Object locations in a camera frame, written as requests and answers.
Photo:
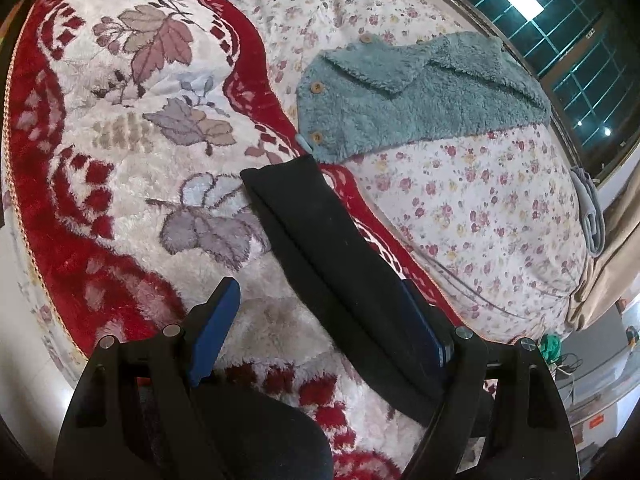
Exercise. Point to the window with green grille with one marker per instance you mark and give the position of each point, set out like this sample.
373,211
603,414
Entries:
588,58

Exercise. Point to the red white floral blanket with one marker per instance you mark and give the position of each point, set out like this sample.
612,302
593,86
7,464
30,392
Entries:
127,124

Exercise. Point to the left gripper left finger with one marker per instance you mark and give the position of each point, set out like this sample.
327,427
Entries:
133,414

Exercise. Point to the black pants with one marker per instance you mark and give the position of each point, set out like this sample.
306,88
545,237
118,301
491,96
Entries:
399,344

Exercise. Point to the floral quilted bedspread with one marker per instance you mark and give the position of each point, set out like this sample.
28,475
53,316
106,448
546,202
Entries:
493,219

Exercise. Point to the green object beside bed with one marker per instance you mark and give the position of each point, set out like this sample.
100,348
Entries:
550,347

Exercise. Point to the beige curtain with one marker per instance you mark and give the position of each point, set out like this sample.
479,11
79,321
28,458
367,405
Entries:
607,277

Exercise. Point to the teal fleece jacket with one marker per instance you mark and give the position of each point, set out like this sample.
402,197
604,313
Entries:
369,96

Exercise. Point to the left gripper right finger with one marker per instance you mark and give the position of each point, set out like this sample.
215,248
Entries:
500,415

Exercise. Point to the grey folded cloth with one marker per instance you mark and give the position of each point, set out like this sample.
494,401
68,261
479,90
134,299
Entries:
590,213

